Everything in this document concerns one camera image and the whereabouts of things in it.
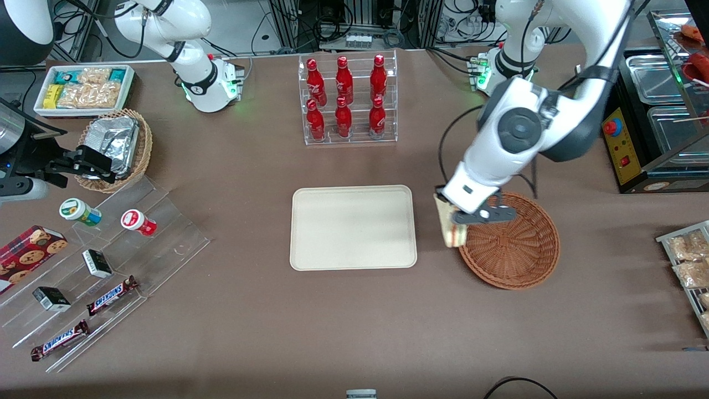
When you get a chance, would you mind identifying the red chocolate cookie box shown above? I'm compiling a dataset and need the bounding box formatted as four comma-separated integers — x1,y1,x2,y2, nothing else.
0,225,69,295

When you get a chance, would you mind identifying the red lidded snack cup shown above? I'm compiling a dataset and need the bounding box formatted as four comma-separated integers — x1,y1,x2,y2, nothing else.
121,209,157,237

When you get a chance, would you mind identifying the green lidded snack cup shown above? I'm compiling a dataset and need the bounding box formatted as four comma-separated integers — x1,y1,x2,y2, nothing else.
59,198,102,227

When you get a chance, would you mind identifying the black looped floor cable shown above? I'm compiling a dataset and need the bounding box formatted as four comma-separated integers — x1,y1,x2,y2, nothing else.
484,376,559,399

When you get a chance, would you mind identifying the clear acrylic bottle rack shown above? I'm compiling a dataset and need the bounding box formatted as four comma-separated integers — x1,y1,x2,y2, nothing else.
298,49,398,146

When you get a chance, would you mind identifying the tray of packaged pastries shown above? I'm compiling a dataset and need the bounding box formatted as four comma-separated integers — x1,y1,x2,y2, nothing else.
656,221,709,339

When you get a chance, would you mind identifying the light tan wicker basket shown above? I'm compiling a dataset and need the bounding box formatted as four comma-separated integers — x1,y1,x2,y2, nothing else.
74,109,153,194

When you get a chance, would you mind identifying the yellow snack packet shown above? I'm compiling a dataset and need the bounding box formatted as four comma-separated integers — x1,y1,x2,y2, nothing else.
43,84,65,110

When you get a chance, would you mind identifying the white rectangular snack bin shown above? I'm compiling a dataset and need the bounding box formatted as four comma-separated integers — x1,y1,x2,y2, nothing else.
33,64,136,118

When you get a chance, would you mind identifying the silver foil pack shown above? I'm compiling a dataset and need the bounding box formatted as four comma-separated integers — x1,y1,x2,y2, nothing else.
83,115,140,179

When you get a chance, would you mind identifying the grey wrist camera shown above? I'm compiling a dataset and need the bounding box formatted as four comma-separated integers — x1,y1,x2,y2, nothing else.
451,205,520,226
0,177,49,202

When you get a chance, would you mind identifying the black food warmer cabinet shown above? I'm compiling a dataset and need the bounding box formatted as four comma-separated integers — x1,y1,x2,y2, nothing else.
601,8,709,195

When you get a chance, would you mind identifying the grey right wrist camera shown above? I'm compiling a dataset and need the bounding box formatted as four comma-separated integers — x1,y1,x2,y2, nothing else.
0,177,49,202

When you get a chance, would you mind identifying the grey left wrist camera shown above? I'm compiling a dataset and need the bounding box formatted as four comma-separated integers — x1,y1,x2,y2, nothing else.
451,205,520,226

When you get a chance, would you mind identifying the small dark green box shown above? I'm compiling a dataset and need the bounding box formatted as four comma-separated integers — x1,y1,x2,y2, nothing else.
82,249,113,279
32,286,71,312

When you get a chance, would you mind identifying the beige plastic serving tray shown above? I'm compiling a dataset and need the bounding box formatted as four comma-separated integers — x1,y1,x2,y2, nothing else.
290,185,418,272

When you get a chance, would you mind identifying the red soda bottle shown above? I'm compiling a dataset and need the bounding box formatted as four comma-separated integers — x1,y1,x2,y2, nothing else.
369,96,387,137
306,99,326,141
370,54,388,101
335,96,353,139
306,58,327,107
335,56,354,105

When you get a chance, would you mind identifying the brown round wicker basket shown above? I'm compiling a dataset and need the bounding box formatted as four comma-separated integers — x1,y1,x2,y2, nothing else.
458,192,561,290

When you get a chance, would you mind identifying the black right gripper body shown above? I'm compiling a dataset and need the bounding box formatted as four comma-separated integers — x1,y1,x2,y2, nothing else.
0,129,70,181

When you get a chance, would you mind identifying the Snickers chocolate bar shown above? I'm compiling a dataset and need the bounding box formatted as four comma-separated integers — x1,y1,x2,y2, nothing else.
30,320,90,362
86,275,138,317

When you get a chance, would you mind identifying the clear acrylic stepped display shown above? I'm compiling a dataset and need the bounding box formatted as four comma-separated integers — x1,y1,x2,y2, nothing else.
0,176,212,373

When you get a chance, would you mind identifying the steel warmer pan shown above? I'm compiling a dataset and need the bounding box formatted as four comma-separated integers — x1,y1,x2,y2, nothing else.
625,54,686,106
646,105,709,154

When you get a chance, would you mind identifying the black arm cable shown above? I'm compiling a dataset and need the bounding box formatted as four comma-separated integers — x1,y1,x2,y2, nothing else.
438,104,542,201

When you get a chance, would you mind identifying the triangular sandwich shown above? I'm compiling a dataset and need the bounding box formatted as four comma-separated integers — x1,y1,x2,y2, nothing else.
434,194,467,248

